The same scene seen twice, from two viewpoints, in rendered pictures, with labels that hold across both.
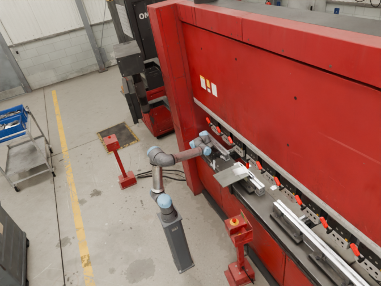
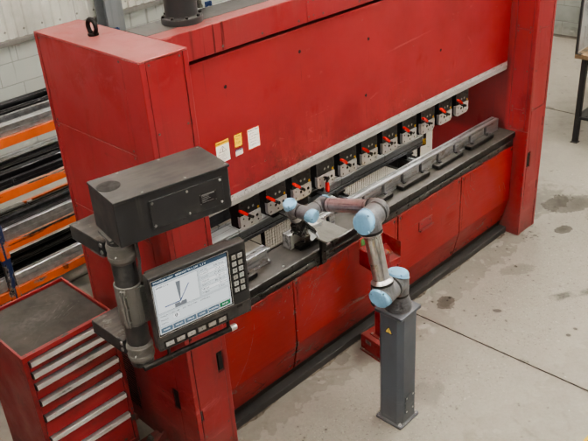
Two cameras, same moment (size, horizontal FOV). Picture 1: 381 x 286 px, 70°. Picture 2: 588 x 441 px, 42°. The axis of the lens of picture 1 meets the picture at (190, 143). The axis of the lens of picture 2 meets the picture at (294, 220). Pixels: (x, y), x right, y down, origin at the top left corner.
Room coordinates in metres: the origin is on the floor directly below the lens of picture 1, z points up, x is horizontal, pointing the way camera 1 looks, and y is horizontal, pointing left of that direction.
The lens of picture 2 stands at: (3.49, 3.14, 3.21)
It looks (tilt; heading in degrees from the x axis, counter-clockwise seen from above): 29 degrees down; 245
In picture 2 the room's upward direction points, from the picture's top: 4 degrees counter-clockwise
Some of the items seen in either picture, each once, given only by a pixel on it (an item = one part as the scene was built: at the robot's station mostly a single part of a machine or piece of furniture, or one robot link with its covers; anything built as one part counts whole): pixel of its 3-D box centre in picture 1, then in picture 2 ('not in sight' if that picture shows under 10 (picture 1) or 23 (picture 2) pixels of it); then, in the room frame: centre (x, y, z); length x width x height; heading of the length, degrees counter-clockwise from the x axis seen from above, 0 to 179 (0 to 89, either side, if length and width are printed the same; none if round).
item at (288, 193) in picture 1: (291, 186); (364, 149); (1.25, -0.62, 1.26); 0.15 x 0.09 x 0.17; 19
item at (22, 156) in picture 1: (22, 148); not in sight; (3.80, 2.68, 0.47); 0.90 x 0.66 x 0.95; 20
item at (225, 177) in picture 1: (230, 175); (320, 229); (1.75, -0.30, 1.00); 0.26 x 0.18 x 0.01; 109
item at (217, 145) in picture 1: (215, 145); (234, 271); (2.32, -0.26, 0.92); 0.50 x 0.06 x 0.10; 19
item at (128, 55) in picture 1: (137, 87); (172, 264); (2.83, 0.46, 1.53); 0.51 x 0.25 x 0.85; 9
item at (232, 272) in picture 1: (238, 273); (383, 343); (1.37, -0.23, 0.06); 0.25 x 0.20 x 0.12; 102
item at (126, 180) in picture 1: (119, 161); not in sight; (3.04, 1.02, 0.41); 0.25 x 0.20 x 0.83; 109
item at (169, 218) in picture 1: (168, 212); (397, 298); (1.62, 0.31, 0.82); 0.15 x 0.15 x 0.10
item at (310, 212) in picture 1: (314, 206); (385, 138); (1.07, -0.69, 1.26); 0.15 x 0.09 x 0.17; 19
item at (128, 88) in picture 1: (132, 99); (196, 290); (2.76, 0.53, 1.42); 0.45 x 0.12 x 0.36; 9
